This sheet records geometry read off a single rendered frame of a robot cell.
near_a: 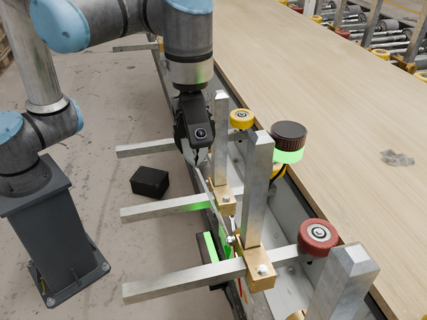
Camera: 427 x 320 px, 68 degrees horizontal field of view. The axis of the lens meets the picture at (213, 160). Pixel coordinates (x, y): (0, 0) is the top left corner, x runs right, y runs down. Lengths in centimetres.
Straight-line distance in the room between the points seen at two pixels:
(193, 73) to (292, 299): 64
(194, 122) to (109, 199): 157
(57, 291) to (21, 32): 114
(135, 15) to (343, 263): 51
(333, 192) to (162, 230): 123
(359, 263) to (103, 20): 50
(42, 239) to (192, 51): 111
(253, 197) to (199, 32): 30
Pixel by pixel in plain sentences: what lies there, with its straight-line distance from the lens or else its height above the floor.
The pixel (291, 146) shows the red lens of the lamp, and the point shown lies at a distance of 52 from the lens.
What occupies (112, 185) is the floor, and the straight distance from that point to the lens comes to 221.
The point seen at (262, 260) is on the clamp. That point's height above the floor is 87.
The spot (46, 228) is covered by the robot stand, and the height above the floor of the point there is 43.
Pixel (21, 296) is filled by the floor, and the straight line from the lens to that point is 187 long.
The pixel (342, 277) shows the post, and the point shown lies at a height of 115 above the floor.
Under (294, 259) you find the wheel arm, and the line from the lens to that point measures 73.
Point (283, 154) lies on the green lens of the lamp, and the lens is 53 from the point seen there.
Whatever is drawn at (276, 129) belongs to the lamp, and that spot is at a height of 115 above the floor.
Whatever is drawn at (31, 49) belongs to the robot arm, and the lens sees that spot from 119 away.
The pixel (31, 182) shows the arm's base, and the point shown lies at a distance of 135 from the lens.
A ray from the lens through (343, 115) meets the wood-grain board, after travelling 114.
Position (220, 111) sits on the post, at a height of 106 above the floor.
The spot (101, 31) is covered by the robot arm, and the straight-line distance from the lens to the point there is 59.
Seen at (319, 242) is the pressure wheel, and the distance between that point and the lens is 70.
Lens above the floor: 144
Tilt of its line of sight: 39 degrees down
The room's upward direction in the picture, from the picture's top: straight up
